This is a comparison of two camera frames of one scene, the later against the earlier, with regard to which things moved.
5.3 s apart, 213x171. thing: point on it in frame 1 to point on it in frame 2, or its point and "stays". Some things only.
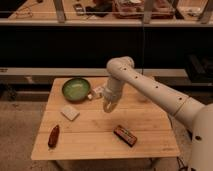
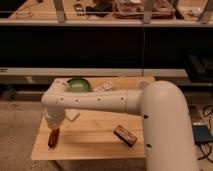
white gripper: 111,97 to 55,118
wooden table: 141,127 stays
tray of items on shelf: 135,9 stays
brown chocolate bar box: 125,136 stays
